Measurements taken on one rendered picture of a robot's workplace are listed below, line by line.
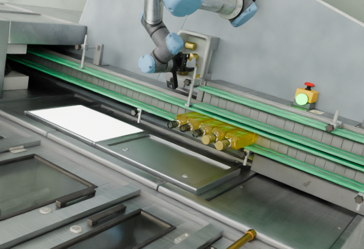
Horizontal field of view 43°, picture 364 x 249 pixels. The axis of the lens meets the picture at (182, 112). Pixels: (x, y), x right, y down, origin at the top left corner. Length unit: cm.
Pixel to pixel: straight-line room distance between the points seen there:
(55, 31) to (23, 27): 20
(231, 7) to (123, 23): 85
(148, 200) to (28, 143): 55
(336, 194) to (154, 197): 71
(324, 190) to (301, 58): 53
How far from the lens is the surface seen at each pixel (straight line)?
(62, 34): 249
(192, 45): 212
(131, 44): 239
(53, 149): 182
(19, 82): 254
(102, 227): 134
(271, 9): 201
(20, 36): 232
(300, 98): 185
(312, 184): 187
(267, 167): 192
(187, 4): 145
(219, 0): 164
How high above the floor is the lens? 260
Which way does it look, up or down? 56 degrees down
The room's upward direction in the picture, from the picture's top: 101 degrees counter-clockwise
